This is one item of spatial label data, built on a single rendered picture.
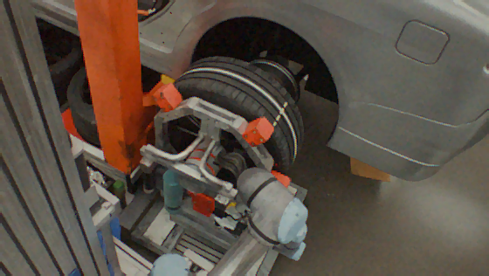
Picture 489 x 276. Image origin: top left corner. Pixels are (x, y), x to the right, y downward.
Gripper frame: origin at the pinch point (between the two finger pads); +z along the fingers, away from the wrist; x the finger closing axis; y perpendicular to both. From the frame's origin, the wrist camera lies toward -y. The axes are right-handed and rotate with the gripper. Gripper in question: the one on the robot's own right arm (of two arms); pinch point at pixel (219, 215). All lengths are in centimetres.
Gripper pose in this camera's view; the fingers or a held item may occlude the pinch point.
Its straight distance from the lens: 169.6
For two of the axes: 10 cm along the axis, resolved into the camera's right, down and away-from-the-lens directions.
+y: 1.2, -6.4, -7.6
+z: -8.9, -4.1, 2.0
